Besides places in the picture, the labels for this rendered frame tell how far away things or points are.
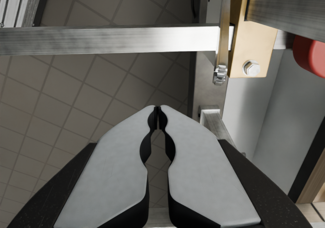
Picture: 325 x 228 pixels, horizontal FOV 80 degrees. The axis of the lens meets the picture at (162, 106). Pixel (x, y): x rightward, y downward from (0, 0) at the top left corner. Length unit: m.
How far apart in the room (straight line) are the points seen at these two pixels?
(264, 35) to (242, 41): 0.03
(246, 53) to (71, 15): 1.03
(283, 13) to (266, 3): 0.03
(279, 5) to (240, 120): 0.48
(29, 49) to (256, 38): 0.28
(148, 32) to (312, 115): 0.39
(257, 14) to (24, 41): 0.27
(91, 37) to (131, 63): 0.91
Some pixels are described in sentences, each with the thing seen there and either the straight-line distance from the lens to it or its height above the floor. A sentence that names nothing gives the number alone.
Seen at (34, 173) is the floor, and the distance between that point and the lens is 1.95.
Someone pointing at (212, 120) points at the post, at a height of 0.76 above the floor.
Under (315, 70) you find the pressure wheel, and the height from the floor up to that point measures 0.91.
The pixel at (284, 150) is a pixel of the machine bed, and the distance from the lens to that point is 0.61.
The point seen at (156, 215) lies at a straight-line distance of 0.33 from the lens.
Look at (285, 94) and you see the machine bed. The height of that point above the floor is 0.67.
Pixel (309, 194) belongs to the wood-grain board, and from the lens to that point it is 0.48.
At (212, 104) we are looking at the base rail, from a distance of 0.49.
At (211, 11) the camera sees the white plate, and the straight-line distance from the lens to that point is 0.39.
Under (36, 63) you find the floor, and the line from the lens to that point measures 1.36.
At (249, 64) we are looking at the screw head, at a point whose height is 0.88.
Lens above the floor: 1.11
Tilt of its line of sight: 60 degrees down
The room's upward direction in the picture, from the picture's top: 178 degrees clockwise
